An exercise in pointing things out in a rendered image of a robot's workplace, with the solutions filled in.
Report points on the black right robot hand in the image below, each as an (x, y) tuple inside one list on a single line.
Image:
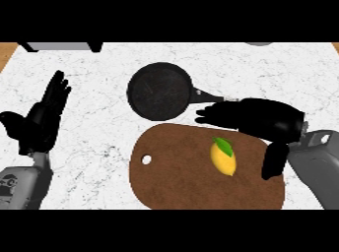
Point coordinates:
[(263, 118)]

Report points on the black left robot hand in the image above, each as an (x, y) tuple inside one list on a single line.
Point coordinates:
[(39, 121)]

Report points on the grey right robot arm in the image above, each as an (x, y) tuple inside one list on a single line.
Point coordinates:
[(321, 170)]

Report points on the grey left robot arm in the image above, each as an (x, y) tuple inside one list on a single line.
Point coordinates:
[(17, 183)]

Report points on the yellow lemon with green leaf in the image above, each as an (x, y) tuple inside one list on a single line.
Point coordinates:
[(223, 157)]

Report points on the black frying pan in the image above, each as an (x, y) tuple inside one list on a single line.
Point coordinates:
[(159, 92)]

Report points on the brown wooden cutting board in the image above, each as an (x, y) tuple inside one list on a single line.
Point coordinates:
[(184, 174)]

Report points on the grey round object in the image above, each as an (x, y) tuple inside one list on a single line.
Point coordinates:
[(258, 43)]

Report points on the grey appliance with black frame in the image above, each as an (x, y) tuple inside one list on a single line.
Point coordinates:
[(58, 46)]

